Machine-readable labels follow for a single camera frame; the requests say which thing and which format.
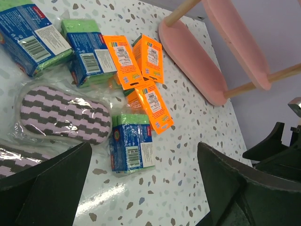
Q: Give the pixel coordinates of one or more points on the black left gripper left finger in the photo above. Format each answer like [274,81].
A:
[47,194]

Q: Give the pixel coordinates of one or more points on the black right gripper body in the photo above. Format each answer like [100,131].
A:
[273,157]

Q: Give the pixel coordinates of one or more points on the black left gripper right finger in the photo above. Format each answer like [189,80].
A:
[239,195]

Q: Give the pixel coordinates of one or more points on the green sponge pack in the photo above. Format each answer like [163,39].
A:
[92,63]
[32,41]
[131,145]

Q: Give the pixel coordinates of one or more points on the orange sponge box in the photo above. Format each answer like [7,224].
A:
[128,71]
[149,56]
[148,98]

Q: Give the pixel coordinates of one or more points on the pink three-tier shelf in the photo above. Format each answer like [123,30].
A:
[185,50]

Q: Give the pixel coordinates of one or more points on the purple striped sponge in wrap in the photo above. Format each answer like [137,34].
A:
[45,111]

